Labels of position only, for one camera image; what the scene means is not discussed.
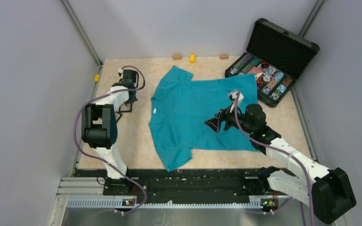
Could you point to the yellow block at back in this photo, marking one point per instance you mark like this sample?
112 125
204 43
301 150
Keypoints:
192 58

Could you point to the pink card in case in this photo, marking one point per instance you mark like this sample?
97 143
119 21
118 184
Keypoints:
256 72

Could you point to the teal t-shirt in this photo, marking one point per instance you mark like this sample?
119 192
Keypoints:
180 107

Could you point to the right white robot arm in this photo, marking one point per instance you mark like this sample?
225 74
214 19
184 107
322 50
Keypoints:
327 192

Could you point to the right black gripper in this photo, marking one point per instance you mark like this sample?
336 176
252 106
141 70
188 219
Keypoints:
214 123

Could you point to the black carrying case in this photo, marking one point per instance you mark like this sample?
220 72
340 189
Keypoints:
279 55

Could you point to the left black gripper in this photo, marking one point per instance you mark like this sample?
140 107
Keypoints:
132 99

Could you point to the black box with grey brooch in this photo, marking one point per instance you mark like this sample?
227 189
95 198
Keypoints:
125 108

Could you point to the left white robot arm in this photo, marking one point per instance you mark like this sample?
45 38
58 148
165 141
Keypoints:
99 122

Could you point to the left tan wooden block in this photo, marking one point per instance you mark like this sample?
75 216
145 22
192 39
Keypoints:
177 56

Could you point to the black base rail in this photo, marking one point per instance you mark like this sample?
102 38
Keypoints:
191 186

